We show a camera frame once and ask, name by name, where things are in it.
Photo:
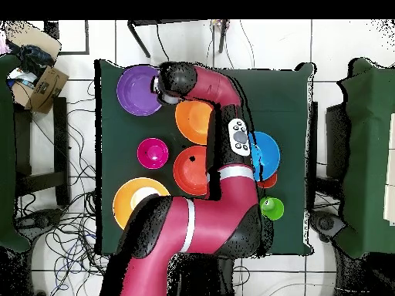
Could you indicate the black rectangular frame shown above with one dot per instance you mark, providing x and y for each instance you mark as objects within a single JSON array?
[{"x": 87, "y": 37}]

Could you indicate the green cloth side table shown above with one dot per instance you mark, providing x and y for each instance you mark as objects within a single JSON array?
[
  {"x": 6, "y": 154},
  {"x": 367, "y": 154}
]

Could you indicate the black pedestal leg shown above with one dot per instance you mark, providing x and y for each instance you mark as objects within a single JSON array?
[
  {"x": 38, "y": 222},
  {"x": 327, "y": 225}
]

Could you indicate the brown cardboard box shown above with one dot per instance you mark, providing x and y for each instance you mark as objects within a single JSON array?
[{"x": 46, "y": 92}]

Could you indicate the orange cup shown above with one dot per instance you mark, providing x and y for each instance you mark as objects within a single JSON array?
[{"x": 268, "y": 183}]

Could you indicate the red-orange bowl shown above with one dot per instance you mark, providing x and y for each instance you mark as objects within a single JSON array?
[{"x": 189, "y": 171}]

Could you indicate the large orange bowl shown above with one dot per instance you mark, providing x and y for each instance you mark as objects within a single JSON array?
[
  {"x": 193, "y": 121},
  {"x": 123, "y": 203}
]

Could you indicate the large blue bowl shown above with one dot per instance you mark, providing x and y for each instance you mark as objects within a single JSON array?
[{"x": 268, "y": 154}]

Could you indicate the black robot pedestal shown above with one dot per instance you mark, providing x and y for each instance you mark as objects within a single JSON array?
[{"x": 200, "y": 277}]

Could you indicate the green cup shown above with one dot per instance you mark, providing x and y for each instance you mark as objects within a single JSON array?
[{"x": 274, "y": 209}]

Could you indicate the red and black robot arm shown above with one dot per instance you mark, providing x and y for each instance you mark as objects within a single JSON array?
[{"x": 216, "y": 215}]

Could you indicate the black metal stand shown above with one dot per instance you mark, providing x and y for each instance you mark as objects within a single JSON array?
[{"x": 139, "y": 38}]

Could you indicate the beige cardboard sheet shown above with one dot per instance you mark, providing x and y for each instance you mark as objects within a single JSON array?
[{"x": 34, "y": 35}]

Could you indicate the pink bowl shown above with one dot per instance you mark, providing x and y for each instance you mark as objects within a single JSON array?
[{"x": 153, "y": 153}]

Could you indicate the black stool frame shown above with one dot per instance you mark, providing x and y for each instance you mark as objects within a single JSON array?
[{"x": 60, "y": 148}]

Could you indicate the purple bowl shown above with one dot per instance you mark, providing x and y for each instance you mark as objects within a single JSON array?
[{"x": 135, "y": 91}]

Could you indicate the dark green tablecloth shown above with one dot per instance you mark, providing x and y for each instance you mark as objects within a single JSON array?
[{"x": 123, "y": 154}]

